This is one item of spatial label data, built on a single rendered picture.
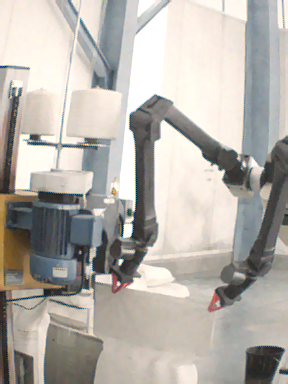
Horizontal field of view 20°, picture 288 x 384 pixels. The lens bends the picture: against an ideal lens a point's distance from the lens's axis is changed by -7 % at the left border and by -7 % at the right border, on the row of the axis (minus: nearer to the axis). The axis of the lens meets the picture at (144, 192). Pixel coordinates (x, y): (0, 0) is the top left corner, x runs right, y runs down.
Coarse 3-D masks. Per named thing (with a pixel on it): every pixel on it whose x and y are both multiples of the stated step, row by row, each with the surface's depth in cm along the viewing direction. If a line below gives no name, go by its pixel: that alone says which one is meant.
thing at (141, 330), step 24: (96, 288) 285; (96, 312) 285; (120, 312) 280; (144, 312) 271; (168, 312) 266; (192, 312) 262; (120, 336) 280; (144, 336) 271; (168, 336) 266; (192, 336) 261; (120, 360) 270; (144, 360) 264; (168, 360) 261; (192, 360) 259
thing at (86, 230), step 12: (72, 216) 246; (84, 216) 247; (96, 216) 247; (72, 228) 246; (84, 228) 245; (96, 228) 247; (72, 240) 246; (84, 240) 245; (96, 240) 248; (84, 252) 249
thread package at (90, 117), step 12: (72, 96) 259; (84, 96) 255; (96, 96) 254; (108, 96) 255; (120, 96) 260; (72, 108) 258; (84, 108) 255; (96, 108) 254; (108, 108) 256; (120, 108) 261; (72, 120) 257; (84, 120) 254; (96, 120) 254; (108, 120) 256; (72, 132) 257; (84, 132) 255; (96, 132) 255; (108, 132) 256
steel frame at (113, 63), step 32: (64, 0) 790; (128, 0) 849; (160, 0) 920; (256, 0) 1121; (128, 32) 857; (256, 32) 1125; (96, 64) 848; (128, 64) 864; (256, 64) 1128; (128, 96) 870; (256, 96) 1130; (256, 128) 1131; (96, 160) 881; (256, 160) 1132; (96, 192) 881; (256, 192) 1132; (256, 224) 1131
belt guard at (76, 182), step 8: (32, 176) 246; (40, 176) 243; (48, 176) 242; (56, 176) 242; (64, 176) 243; (72, 176) 244; (80, 176) 248; (88, 176) 259; (32, 184) 246; (40, 184) 243; (48, 184) 242; (56, 184) 242; (64, 184) 243; (72, 184) 244; (80, 184) 246; (88, 184) 259; (56, 192) 242; (64, 192) 243; (72, 192) 244; (80, 192) 247
